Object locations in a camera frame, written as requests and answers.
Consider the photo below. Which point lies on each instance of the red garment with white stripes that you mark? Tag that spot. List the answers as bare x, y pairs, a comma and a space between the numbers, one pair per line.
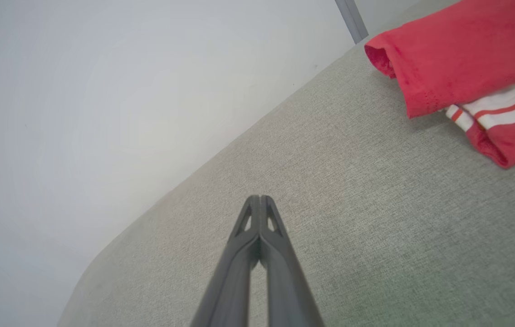
466, 54

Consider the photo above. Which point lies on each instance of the grey fabric sofa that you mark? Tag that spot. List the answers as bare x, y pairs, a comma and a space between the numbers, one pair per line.
375, 227

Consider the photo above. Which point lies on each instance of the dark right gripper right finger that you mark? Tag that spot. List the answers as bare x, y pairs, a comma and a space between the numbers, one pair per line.
289, 286

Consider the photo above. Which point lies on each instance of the grey metal stand pole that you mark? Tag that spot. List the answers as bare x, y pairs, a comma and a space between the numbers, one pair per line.
352, 20

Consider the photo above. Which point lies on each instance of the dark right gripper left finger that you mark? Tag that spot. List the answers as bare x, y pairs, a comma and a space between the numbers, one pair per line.
230, 286

